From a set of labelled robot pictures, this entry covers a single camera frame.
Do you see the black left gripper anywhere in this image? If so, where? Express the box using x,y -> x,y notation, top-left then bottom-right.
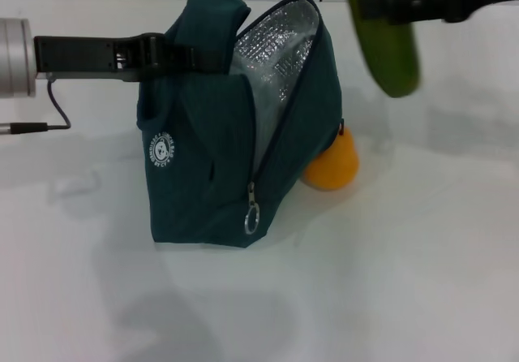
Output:
33,32 -> 229,83

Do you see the green cucumber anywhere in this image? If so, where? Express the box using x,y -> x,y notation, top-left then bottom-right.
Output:
342,0 -> 423,98

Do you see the dark blue insulated bag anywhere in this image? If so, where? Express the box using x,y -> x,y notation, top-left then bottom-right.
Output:
135,0 -> 346,250

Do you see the orange yellow pear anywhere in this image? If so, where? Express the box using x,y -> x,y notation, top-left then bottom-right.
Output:
300,123 -> 361,192

